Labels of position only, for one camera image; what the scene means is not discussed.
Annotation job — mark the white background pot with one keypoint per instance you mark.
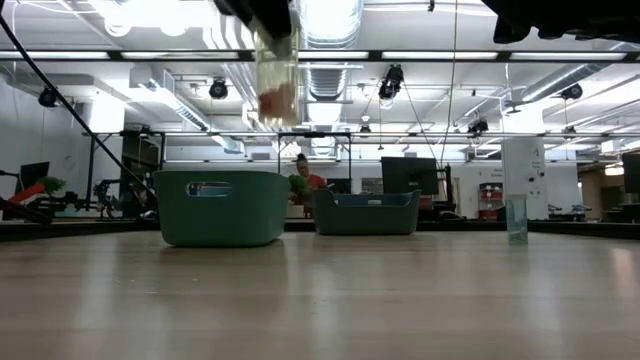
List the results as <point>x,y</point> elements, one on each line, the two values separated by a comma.
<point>295,211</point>

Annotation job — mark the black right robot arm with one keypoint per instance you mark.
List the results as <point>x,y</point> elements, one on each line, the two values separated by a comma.
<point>575,20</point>

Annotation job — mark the person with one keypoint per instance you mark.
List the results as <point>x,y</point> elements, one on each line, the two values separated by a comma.
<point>302,165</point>

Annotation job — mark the red black background robot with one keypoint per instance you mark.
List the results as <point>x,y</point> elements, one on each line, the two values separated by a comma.
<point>25,194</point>

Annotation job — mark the white ball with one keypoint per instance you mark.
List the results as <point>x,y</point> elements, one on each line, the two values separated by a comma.
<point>277,105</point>

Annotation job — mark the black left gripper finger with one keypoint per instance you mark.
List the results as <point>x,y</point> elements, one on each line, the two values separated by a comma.
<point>270,15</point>

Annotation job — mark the red tool shelf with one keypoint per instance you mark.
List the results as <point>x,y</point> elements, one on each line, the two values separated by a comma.
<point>490,202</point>

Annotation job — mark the silver ventilation duct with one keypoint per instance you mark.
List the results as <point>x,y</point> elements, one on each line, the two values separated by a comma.
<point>327,80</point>

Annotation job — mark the small green background plant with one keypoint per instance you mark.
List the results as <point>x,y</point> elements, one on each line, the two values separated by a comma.
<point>51,185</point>

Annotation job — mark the small black background monitor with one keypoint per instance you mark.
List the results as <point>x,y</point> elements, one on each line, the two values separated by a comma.
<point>35,172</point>
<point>632,172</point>

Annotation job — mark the dark teal plastic bin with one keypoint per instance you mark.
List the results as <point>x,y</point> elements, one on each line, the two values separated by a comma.
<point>365,220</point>

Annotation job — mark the large black background monitor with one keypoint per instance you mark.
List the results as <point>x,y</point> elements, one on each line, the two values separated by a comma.
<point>410,175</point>

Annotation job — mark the light teal plastic bin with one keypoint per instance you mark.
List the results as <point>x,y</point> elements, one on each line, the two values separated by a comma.
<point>220,220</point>

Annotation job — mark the black ceiling spotlight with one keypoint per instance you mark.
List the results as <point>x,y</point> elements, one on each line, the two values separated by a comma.
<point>571,91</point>
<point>392,82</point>
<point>218,89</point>
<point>477,126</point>
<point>47,96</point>

